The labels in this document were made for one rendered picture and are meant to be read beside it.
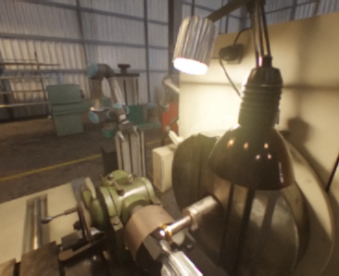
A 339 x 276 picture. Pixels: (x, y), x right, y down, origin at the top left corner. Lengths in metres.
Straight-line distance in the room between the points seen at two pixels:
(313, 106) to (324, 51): 0.13
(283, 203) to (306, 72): 0.34
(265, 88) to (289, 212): 0.36
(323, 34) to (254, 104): 0.33
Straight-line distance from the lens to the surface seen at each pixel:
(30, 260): 1.12
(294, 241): 0.61
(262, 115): 0.30
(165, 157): 0.98
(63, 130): 6.15
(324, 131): 0.58
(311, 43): 0.59
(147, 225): 0.66
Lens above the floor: 1.78
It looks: 20 degrees down
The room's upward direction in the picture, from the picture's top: straight up
